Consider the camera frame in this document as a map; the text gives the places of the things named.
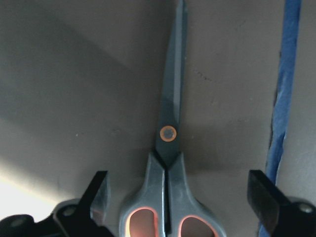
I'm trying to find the grey orange scissors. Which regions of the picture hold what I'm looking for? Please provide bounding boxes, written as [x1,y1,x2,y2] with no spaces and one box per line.
[119,0,227,237]

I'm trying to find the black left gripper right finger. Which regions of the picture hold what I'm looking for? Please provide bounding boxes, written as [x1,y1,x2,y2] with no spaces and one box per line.
[247,170,316,237]

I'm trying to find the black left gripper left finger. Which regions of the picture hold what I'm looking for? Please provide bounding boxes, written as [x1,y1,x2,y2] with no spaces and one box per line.
[53,171,111,237]

